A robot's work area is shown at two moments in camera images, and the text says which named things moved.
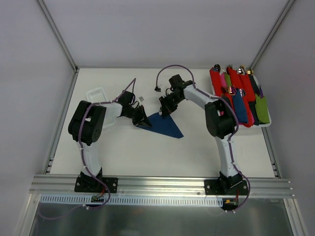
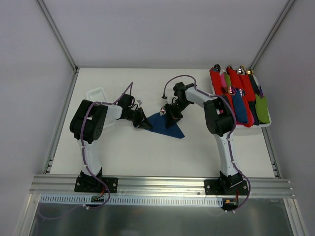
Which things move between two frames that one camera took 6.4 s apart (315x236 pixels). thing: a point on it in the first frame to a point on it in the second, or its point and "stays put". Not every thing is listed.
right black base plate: (226, 187) stays put
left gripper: (138, 114) stays put
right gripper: (167, 104) to (171, 112)
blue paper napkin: (163, 125) stays put
